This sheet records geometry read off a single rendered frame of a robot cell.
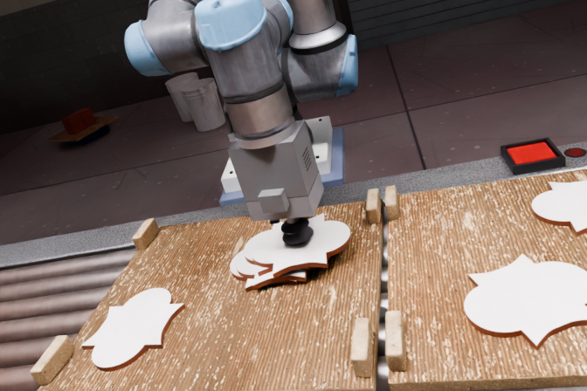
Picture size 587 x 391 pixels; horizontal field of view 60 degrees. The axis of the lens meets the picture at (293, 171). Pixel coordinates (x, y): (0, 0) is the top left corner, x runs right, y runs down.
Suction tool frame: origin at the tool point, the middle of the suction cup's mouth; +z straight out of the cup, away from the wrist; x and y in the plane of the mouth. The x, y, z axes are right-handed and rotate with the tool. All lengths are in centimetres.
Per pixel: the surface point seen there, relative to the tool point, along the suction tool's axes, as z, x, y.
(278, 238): 1.1, 0.9, -3.4
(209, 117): 87, 300, -178
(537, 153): 5.1, 25.4, 32.8
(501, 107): 98, 262, 42
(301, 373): 4.4, -18.7, 4.1
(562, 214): 3.6, 5.8, 32.9
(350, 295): 4.4, -7.1, 7.5
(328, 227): 1.1, 2.8, 3.6
